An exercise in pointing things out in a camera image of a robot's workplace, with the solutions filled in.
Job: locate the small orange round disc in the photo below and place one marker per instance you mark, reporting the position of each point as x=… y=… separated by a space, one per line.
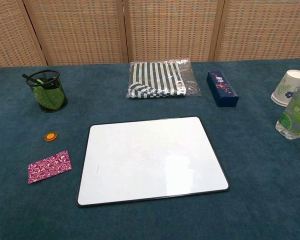
x=50 y=137

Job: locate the magenta patterned card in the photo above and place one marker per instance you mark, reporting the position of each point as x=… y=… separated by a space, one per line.
x=50 y=166

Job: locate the white board black frame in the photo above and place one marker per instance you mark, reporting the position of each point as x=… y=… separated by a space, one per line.
x=152 y=160

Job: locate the striped cloth in plastic bag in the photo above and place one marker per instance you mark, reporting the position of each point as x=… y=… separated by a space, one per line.
x=152 y=77

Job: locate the dark blue rectangular box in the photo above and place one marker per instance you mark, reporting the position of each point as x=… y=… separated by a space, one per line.
x=223 y=90

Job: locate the black mesh pen holder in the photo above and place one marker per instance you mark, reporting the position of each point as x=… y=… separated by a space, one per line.
x=53 y=103

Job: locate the green item in holder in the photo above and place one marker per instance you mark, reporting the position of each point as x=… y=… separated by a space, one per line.
x=43 y=96

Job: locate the woven wooden folding screen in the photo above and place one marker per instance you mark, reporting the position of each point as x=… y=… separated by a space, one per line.
x=77 y=30

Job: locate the teal felt tablecloth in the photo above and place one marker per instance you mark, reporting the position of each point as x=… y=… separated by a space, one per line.
x=252 y=175

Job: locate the black pen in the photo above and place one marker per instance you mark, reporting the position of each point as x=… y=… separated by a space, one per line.
x=27 y=77

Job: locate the white paper cup leaf print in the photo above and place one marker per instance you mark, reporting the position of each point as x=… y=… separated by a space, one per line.
x=285 y=87

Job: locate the clear bottle green label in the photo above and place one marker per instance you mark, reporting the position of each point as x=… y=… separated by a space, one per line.
x=295 y=117

